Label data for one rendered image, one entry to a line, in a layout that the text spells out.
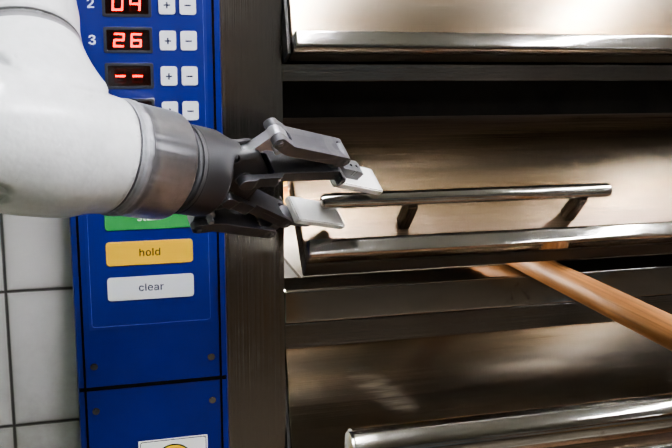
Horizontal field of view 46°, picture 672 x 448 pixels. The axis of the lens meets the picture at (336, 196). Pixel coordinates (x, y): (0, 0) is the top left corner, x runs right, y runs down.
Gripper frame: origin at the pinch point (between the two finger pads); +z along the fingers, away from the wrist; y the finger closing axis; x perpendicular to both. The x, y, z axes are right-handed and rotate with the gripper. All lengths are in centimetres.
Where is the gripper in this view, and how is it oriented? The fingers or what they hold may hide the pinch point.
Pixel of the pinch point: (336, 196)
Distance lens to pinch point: 79.8
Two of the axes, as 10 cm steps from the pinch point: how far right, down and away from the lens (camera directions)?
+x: 3.9, 7.9, -4.8
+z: 6.6, 1.2, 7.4
